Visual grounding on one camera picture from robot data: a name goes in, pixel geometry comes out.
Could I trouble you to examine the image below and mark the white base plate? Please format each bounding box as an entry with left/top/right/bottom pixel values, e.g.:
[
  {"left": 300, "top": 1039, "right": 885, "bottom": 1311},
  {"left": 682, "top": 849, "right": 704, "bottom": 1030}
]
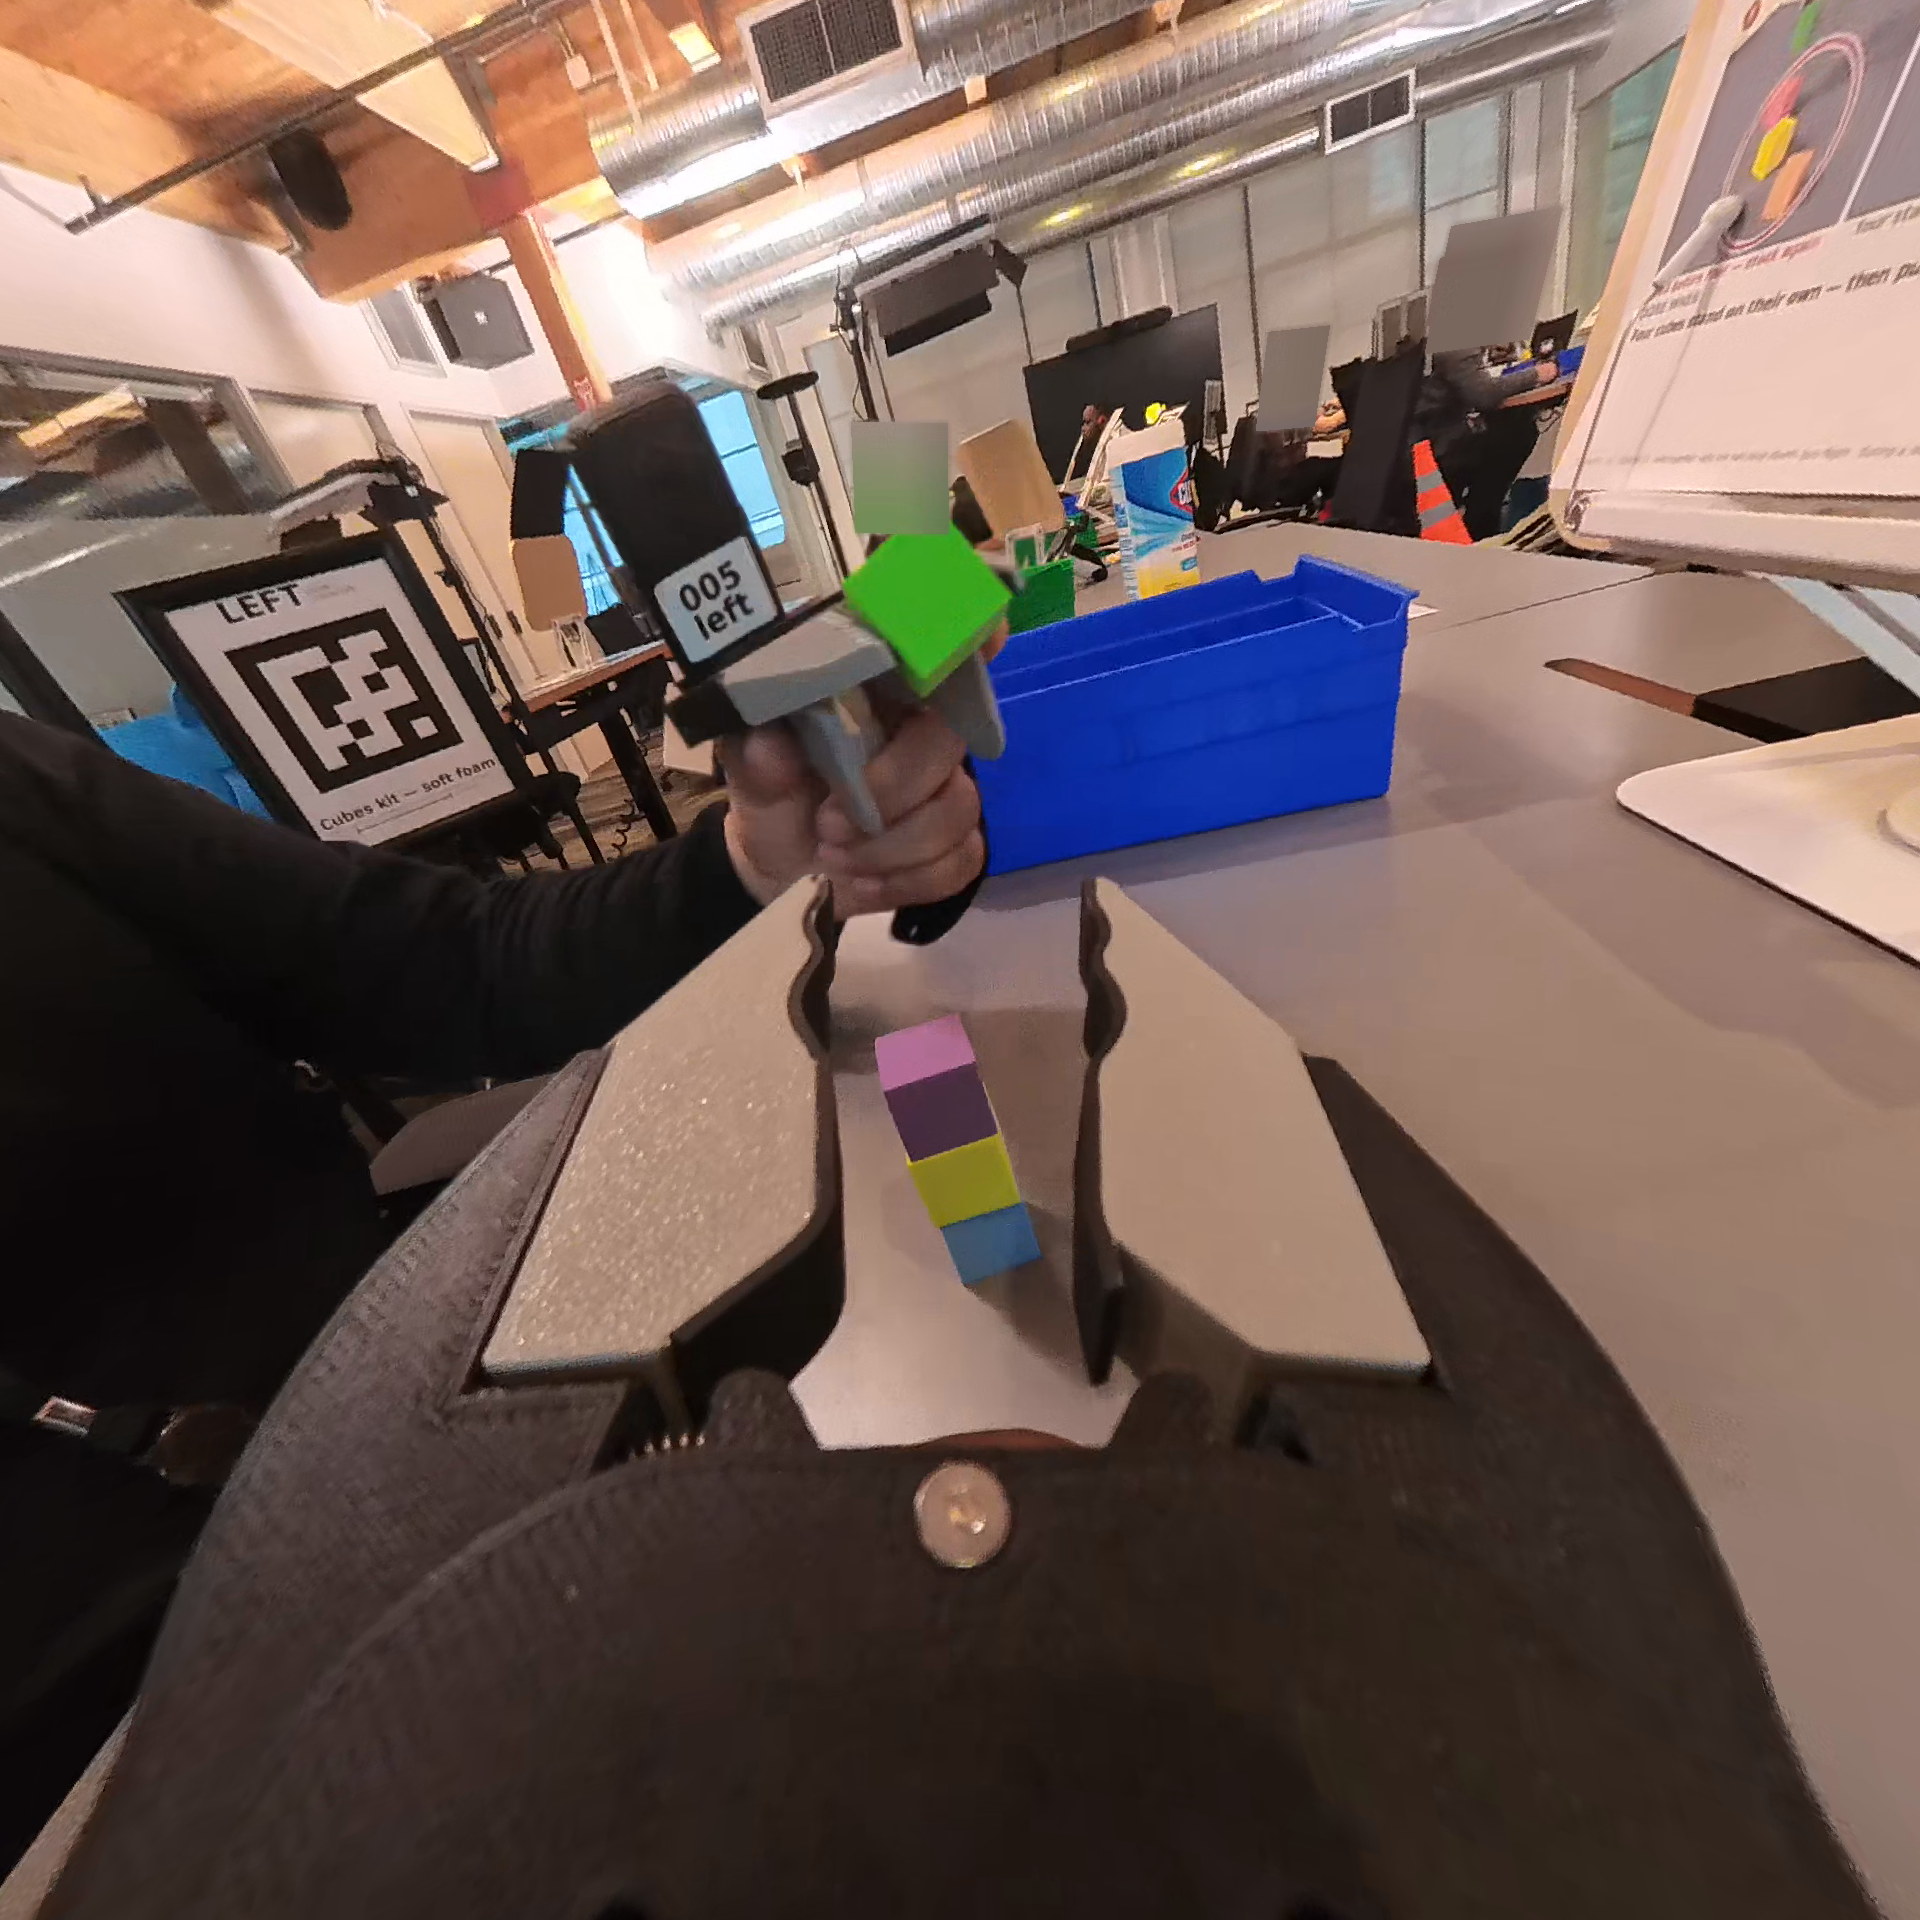
[{"left": 1617, "top": 716, "right": 1920, "bottom": 963}]

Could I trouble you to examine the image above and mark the purple foam cube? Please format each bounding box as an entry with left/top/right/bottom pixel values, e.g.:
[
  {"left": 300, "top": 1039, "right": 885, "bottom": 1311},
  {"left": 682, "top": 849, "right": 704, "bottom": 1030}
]
[{"left": 883, "top": 1068, "right": 1000, "bottom": 1166}]

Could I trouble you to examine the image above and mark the blue foam cube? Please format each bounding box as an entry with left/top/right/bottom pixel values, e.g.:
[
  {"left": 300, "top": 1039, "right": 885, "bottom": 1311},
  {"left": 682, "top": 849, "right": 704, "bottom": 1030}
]
[{"left": 939, "top": 1203, "right": 1042, "bottom": 1287}]

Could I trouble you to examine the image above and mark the silver air duct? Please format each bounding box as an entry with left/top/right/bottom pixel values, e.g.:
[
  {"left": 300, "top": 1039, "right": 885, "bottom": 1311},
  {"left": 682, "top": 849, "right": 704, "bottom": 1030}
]
[{"left": 589, "top": 0, "right": 1641, "bottom": 336}]

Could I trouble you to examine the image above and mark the person's left hand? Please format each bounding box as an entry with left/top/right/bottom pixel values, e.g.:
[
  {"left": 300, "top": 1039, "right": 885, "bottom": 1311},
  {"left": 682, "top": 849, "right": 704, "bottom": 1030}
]
[{"left": 722, "top": 702, "right": 989, "bottom": 921}]

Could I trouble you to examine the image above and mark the wooden side table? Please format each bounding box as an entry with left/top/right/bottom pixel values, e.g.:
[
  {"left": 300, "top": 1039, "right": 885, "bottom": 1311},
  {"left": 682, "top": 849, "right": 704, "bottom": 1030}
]
[{"left": 515, "top": 641, "right": 682, "bottom": 845}]

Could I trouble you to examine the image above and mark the framed marker tag sign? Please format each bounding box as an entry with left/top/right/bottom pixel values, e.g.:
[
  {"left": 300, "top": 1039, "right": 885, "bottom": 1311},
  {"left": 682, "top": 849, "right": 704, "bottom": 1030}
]
[{"left": 114, "top": 529, "right": 537, "bottom": 853}]

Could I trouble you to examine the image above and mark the blue cloth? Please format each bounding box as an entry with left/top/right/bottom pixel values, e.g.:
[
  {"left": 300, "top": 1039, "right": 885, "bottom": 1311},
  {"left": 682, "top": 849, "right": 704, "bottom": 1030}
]
[{"left": 93, "top": 688, "right": 275, "bottom": 822}]

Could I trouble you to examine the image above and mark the instruction sheet stand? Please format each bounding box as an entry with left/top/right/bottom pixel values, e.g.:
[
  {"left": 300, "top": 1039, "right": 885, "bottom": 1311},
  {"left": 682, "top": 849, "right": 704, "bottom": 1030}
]
[{"left": 1551, "top": 0, "right": 1920, "bottom": 589}]

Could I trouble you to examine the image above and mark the person's black-clad torso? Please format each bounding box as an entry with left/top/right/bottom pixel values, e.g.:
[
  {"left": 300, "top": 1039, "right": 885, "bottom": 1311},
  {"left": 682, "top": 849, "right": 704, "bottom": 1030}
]
[{"left": 0, "top": 1049, "right": 395, "bottom": 1835}]

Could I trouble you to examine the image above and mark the orange traffic cone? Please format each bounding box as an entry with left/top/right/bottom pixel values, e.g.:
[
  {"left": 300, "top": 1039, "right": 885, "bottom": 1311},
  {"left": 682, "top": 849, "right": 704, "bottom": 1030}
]
[{"left": 1408, "top": 439, "right": 1477, "bottom": 549}]

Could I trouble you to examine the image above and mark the yellow foam cube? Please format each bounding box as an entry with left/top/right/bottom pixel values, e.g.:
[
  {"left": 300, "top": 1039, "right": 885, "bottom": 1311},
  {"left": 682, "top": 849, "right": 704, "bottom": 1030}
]
[{"left": 906, "top": 1136, "right": 1025, "bottom": 1229}]

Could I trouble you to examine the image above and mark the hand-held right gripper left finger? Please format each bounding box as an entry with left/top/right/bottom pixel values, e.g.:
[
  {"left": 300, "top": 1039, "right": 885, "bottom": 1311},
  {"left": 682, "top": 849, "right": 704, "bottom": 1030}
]
[{"left": 481, "top": 878, "right": 842, "bottom": 1383}]

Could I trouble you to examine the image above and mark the black wall screen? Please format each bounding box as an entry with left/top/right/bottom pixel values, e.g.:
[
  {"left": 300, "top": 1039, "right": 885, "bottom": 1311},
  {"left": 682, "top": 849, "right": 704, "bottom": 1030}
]
[{"left": 1025, "top": 307, "right": 1225, "bottom": 453}]

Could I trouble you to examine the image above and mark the black studio light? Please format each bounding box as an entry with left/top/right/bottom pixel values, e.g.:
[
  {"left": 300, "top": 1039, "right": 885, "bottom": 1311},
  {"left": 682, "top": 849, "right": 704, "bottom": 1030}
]
[{"left": 852, "top": 238, "right": 1031, "bottom": 356}]

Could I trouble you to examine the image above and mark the black and brown card stand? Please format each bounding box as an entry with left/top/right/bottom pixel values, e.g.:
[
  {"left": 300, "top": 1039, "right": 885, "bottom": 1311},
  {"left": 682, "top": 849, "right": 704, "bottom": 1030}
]
[{"left": 508, "top": 448, "right": 589, "bottom": 664}]

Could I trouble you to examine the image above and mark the pink foam cube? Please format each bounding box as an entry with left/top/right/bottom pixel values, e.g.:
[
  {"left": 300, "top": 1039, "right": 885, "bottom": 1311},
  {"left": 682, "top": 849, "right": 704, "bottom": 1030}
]
[{"left": 874, "top": 1015, "right": 980, "bottom": 1093}]

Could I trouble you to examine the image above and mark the green foam cube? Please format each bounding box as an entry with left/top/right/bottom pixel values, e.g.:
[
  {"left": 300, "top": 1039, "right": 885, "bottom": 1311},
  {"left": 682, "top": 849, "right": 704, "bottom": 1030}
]
[{"left": 842, "top": 525, "right": 1018, "bottom": 702}]

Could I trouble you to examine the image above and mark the person's left forearm black sleeve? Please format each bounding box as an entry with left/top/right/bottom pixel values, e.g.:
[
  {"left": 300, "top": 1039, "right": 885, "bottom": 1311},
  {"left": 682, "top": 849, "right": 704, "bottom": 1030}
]
[{"left": 0, "top": 710, "right": 761, "bottom": 1085}]

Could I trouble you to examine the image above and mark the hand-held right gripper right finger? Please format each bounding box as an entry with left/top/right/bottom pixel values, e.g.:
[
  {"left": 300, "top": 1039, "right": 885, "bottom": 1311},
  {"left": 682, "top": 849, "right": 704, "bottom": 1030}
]
[{"left": 1072, "top": 878, "right": 1435, "bottom": 1385}]

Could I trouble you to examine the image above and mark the black ceiling speaker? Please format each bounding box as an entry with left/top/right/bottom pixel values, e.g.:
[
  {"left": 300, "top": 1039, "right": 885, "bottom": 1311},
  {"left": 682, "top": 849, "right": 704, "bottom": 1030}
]
[{"left": 420, "top": 272, "right": 537, "bottom": 373}]

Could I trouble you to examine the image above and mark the wipes canister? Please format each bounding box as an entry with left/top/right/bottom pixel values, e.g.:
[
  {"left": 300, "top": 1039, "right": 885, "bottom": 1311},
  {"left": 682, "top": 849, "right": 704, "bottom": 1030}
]
[{"left": 1106, "top": 417, "right": 1203, "bottom": 603}]

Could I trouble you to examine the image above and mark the blue plastic bin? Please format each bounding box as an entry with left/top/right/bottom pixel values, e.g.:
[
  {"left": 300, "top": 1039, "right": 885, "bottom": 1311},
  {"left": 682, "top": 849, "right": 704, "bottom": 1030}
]
[{"left": 968, "top": 553, "right": 1421, "bottom": 876}]

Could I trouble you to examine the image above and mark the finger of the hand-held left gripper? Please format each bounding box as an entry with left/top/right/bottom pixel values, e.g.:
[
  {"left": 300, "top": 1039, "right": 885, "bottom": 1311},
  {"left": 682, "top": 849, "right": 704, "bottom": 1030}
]
[
  {"left": 719, "top": 613, "right": 906, "bottom": 731},
  {"left": 901, "top": 641, "right": 1010, "bottom": 761}
]

